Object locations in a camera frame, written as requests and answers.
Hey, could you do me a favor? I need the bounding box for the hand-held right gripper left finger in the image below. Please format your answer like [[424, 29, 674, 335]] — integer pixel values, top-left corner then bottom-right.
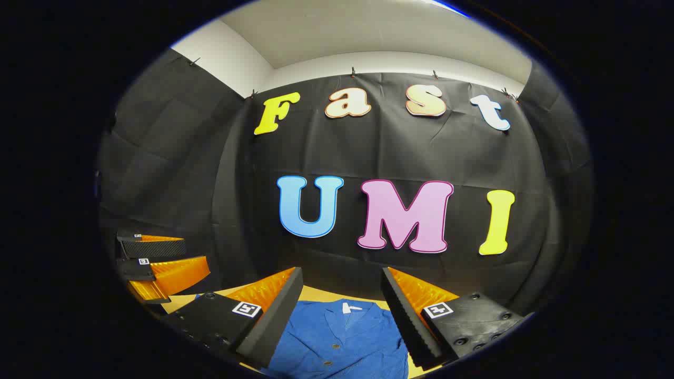
[[162, 267, 304, 370]]

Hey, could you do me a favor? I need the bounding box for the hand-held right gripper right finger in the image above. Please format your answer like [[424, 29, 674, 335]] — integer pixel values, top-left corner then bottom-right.
[[381, 266, 528, 372]]

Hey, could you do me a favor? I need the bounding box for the blue knitted button cardigan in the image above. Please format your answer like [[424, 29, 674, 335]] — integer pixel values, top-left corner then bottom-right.
[[262, 298, 410, 379]]

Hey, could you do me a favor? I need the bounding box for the black backdrop cloth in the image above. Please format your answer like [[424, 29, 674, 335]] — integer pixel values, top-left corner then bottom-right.
[[96, 48, 596, 316]]

